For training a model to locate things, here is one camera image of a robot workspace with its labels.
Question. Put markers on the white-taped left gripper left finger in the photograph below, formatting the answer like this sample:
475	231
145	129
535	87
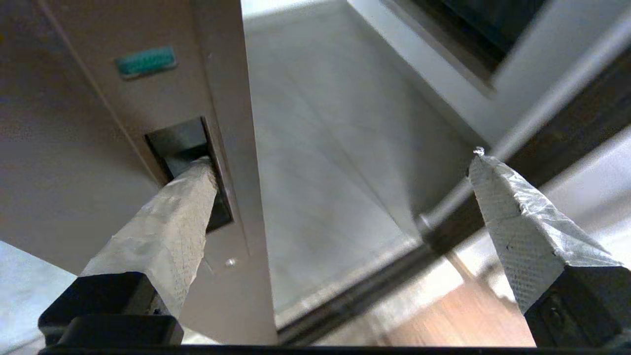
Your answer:
162	236

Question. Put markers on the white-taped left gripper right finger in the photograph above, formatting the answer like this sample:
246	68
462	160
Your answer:
532	236

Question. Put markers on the brown-framed sliding glass door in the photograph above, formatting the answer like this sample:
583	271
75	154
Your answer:
74	148

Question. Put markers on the dark brown door jamb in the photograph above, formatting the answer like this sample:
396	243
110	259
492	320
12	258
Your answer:
567	128

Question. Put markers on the small green sticker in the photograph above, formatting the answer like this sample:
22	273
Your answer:
146	62

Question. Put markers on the dark metal floor track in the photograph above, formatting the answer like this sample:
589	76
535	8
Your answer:
355	296

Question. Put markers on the brown stone window ledge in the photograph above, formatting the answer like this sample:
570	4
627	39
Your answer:
443	44

